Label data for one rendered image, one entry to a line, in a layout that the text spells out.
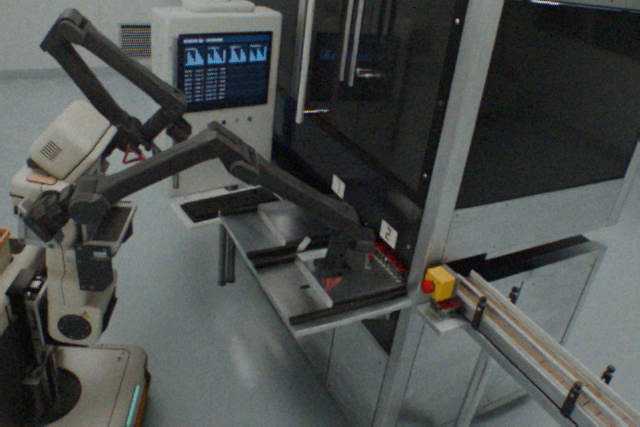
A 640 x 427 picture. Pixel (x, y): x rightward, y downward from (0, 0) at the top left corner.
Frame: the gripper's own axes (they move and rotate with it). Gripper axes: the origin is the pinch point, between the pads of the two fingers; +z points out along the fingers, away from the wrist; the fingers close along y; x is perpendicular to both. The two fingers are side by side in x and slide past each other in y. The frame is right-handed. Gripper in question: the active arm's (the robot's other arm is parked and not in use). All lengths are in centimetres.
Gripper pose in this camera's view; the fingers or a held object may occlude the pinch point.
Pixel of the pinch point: (325, 289)
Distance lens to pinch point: 164.3
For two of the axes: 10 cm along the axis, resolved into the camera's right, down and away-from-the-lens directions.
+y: 8.5, 0.1, 5.2
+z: -2.5, 8.9, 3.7
